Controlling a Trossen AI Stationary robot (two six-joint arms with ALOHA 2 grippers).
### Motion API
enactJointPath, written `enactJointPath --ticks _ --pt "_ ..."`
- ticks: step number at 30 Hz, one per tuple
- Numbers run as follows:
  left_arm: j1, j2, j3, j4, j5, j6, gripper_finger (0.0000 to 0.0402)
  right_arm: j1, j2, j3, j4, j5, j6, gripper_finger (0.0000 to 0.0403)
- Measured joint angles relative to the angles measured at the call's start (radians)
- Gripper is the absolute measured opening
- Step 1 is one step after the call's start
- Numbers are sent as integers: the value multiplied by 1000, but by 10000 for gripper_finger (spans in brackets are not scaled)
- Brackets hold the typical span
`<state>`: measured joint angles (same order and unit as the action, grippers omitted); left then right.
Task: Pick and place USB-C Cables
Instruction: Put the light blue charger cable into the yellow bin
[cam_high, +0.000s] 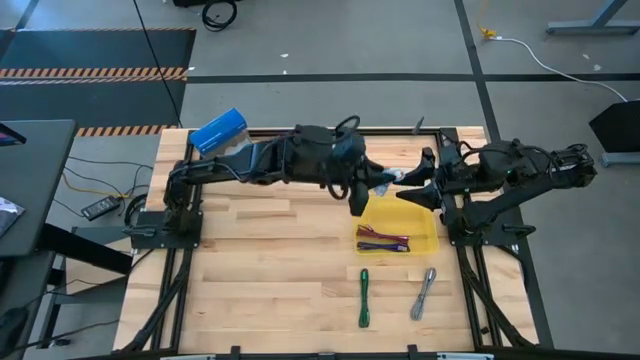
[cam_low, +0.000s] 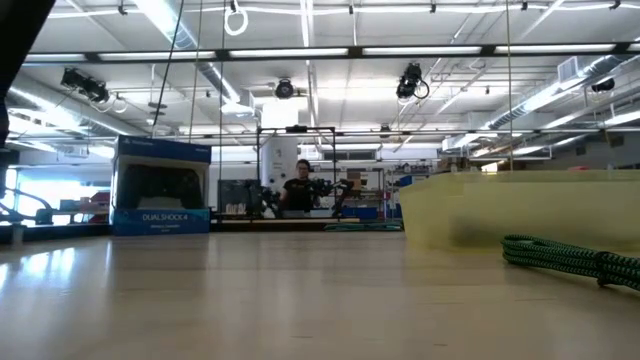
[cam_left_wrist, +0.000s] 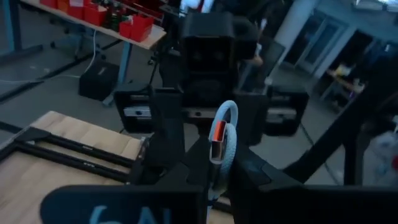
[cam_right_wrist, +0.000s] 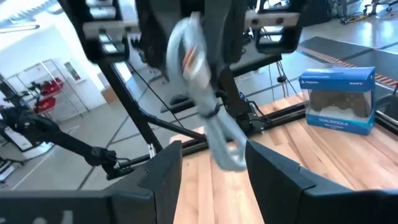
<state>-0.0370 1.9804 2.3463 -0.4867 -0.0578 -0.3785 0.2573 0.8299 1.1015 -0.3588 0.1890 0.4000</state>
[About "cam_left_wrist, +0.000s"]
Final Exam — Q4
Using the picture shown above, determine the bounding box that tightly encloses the wooden workbench with blue legs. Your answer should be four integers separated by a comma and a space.
0, 0, 168, 106

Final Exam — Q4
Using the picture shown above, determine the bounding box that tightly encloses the person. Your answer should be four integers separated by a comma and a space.
179, 0, 215, 14

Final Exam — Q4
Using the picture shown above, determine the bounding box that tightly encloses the glass door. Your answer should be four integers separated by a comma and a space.
295, 17, 349, 75

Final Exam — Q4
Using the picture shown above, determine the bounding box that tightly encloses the black box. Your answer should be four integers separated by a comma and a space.
78, 60, 121, 102

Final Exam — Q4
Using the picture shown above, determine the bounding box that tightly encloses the black rig frame strut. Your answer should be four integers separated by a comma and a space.
282, 62, 398, 184

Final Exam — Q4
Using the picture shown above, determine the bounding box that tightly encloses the light blue USB cable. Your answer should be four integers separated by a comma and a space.
207, 100, 239, 203

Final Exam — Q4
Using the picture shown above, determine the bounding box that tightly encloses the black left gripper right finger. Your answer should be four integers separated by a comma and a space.
229, 145, 398, 224

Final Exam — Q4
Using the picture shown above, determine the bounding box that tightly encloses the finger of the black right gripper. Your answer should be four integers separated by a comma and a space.
145, 88, 187, 170
235, 92, 269, 147

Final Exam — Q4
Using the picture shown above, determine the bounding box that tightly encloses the black table frame rail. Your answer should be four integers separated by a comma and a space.
17, 126, 147, 169
0, 141, 131, 184

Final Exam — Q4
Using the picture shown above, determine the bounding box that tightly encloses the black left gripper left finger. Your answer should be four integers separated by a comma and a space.
40, 136, 213, 224

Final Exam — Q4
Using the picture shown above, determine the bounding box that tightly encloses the white power cable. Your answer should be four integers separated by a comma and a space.
83, 29, 98, 74

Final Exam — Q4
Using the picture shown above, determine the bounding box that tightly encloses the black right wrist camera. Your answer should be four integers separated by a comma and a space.
182, 12, 236, 74

